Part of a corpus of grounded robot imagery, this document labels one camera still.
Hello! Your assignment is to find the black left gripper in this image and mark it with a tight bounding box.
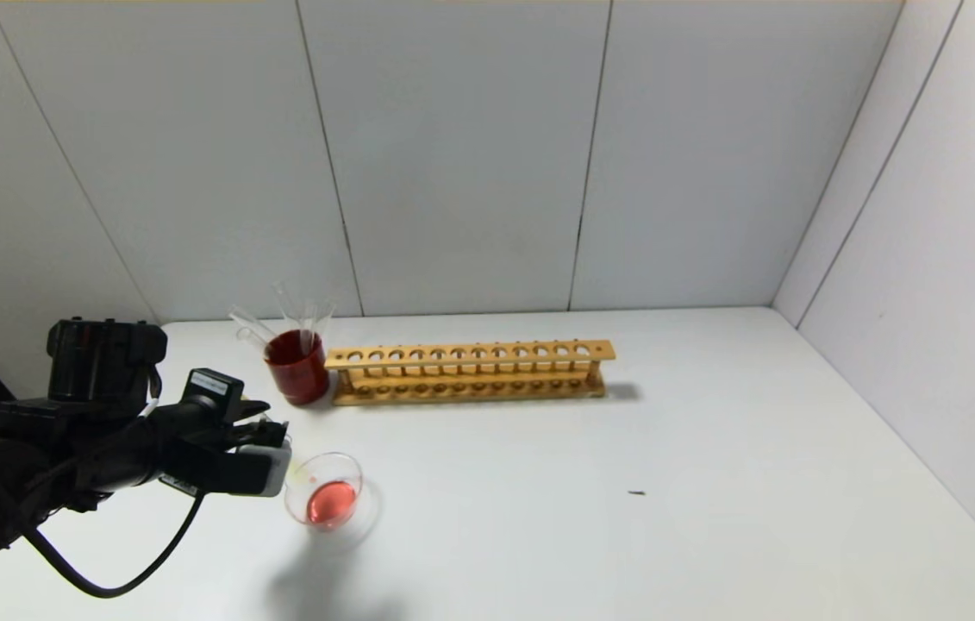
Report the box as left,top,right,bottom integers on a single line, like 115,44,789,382
141,367,290,474

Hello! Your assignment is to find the test tube with yellow pigment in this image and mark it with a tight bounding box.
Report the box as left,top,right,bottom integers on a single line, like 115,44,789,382
259,417,318,482

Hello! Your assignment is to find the empty clear glass test tube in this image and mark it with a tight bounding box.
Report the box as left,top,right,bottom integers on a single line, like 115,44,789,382
306,297,338,338
228,305,278,341
273,280,303,334

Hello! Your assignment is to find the wooden test tube rack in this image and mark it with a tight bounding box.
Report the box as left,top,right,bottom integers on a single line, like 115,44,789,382
325,340,616,406

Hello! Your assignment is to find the red plastic cup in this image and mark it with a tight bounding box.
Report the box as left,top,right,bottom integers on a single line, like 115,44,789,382
266,329,333,406

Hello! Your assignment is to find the clear glass beaker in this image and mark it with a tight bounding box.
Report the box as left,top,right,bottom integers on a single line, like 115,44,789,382
284,451,383,548

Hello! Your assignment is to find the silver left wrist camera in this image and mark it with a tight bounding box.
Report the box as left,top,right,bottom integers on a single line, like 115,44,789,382
236,443,292,498

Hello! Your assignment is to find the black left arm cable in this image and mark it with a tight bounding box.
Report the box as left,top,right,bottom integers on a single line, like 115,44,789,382
20,490,209,599

